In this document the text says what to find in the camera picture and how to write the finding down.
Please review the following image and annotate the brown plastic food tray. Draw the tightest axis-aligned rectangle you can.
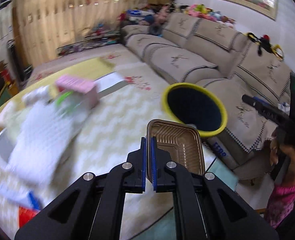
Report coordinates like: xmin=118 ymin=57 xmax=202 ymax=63
xmin=146 ymin=119 xmax=206 ymax=181

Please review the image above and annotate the white bubble wrap sheet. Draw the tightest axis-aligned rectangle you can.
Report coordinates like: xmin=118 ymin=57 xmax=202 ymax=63
xmin=6 ymin=100 xmax=91 ymax=185

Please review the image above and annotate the pink cardboard box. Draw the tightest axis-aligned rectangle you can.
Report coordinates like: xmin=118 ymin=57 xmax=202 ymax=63
xmin=55 ymin=75 xmax=99 ymax=109

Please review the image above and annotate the pink sleeved forearm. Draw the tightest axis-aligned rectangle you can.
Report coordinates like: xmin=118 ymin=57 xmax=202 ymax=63
xmin=264 ymin=185 xmax=295 ymax=229

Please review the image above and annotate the yellow rimmed trash bin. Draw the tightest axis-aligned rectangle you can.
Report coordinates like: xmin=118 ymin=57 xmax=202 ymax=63
xmin=162 ymin=82 xmax=228 ymax=138

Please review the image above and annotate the person's right hand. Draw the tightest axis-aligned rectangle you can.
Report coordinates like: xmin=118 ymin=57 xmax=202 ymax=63
xmin=270 ymin=130 xmax=295 ymax=187

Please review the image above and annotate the red snack packet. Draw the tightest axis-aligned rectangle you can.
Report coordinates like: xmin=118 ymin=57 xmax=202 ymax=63
xmin=18 ymin=206 xmax=39 ymax=228

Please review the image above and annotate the yellow patterned tablecloth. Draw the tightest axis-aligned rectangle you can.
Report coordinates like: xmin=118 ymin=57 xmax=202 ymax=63
xmin=0 ymin=63 xmax=175 ymax=239

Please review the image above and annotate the black yellow plush toy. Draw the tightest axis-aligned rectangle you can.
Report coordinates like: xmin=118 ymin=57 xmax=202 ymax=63
xmin=246 ymin=33 xmax=284 ymax=62

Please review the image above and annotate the white ceramic bowl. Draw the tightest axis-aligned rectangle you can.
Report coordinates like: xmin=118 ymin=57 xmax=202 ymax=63
xmin=0 ymin=128 xmax=15 ymax=171

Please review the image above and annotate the beige sectional sofa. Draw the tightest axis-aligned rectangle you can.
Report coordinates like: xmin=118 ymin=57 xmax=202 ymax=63
xmin=121 ymin=13 xmax=291 ymax=180

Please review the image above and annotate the floral floor mat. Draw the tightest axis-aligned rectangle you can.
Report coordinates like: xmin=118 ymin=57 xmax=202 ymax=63
xmin=26 ymin=44 xmax=168 ymax=99

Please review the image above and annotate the pile of plush toys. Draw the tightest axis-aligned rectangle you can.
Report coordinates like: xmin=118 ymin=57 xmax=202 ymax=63
xmin=117 ymin=0 xmax=236 ymax=29

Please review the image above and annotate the cream patterned curtain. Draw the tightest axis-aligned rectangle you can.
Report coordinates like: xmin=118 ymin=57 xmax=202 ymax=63
xmin=13 ymin=0 xmax=146 ymax=67

